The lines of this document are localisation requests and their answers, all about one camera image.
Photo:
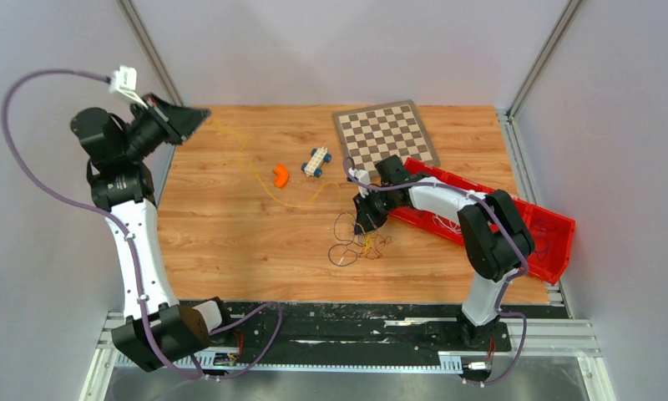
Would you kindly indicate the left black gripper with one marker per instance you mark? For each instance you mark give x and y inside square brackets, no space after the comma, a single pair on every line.
[176,124]

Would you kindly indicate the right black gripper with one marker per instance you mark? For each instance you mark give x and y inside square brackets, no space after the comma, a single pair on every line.
[366,220]

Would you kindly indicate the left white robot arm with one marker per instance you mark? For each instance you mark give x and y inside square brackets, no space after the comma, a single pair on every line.
[158,330]

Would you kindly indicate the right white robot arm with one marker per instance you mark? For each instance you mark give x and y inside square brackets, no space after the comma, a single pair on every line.
[495,237]

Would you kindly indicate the white toy car blue wheels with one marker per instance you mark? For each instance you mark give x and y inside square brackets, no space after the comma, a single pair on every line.
[319,156]

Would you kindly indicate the wooden chessboard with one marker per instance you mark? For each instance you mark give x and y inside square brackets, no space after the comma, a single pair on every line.
[371,134]

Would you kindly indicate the orange curved plastic piece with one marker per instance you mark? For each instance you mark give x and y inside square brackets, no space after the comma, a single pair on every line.
[281,176]

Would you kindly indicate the red compartment tray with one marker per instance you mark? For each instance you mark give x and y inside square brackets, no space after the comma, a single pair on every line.
[552,233]

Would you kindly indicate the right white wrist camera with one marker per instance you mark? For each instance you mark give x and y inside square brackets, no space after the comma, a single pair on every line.
[362,179]

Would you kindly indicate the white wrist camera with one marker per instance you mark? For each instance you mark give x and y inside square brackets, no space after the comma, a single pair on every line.
[362,179]
[123,82]

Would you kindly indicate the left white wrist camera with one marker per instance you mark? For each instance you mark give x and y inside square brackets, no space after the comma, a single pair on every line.
[123,82]

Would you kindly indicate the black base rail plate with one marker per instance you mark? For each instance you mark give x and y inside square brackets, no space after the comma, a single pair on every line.
[358,335]

